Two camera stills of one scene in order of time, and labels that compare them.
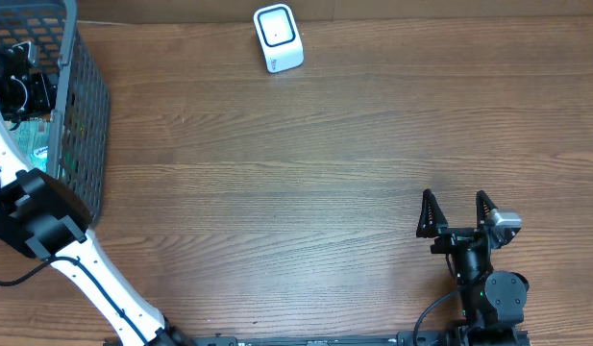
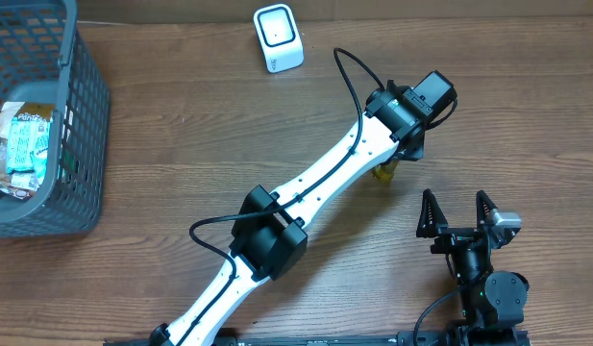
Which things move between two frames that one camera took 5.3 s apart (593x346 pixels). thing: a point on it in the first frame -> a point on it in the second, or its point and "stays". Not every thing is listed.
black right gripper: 460,235 stays
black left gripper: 46,94 -> 416,155
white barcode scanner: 281,37 stays
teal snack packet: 34,139 stays
